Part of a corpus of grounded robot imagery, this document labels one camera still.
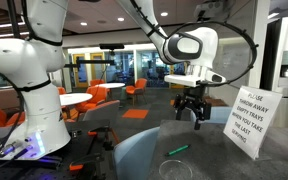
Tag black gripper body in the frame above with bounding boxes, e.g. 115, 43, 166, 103
173, 85, 211, 121

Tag light blue chair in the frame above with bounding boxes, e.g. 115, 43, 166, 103
200, 106, 232, 124
113, 127, 160, 180

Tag orange lounge chair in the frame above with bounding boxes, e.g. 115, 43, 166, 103
75, 86, 107, 113

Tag white round table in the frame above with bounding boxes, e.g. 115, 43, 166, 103
60, 93, 92, 106

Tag white paper sign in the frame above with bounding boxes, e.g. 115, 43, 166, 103
223, 86, 282, 160

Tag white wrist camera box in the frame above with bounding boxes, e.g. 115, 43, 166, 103
164, 72, 226, 87

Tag black perforated mounting board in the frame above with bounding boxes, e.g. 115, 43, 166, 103
0, 121, 105, 180

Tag black orange clamp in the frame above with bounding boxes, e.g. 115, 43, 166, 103
69, 153, 104, 171

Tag clear glass cup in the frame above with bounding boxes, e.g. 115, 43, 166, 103
159, 160, 193, 180

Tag green pen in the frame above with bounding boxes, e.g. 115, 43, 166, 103
165, 144, 191, 157

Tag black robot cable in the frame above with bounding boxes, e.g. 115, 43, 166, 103
163, 20, 260, 88

